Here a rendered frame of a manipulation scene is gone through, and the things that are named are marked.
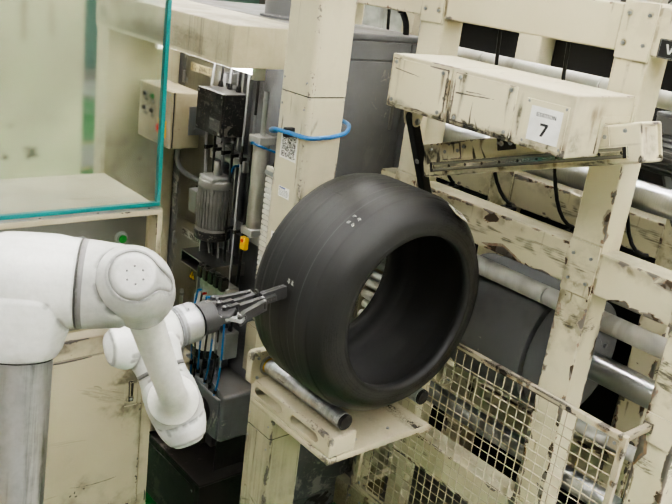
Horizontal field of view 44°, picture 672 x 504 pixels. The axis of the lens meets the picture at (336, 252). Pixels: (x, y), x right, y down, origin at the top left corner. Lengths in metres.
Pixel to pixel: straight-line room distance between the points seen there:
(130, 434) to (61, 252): 1.55
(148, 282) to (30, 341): 0.18
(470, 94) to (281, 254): 0.62
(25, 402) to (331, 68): 1.29
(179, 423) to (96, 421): 0.93
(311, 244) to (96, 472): 1.13
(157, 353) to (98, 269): 0.37
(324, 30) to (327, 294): 0.69
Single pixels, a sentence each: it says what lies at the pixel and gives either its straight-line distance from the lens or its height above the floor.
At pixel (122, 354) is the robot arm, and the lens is 1.74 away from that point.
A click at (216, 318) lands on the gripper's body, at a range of 1.82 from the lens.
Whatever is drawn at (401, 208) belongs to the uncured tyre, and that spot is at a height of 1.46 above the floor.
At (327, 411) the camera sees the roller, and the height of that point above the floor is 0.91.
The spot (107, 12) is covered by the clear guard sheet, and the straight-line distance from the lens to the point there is 2.27.
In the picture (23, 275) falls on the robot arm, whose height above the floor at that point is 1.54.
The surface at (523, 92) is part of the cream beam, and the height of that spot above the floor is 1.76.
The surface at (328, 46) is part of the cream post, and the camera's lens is 2.20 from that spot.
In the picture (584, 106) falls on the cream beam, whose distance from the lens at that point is 1.98.
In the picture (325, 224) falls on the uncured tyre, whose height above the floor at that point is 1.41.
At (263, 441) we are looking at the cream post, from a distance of 2.59.
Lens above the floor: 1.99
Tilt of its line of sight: 19 degrees down
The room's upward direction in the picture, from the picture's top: 8 degrees clockwise
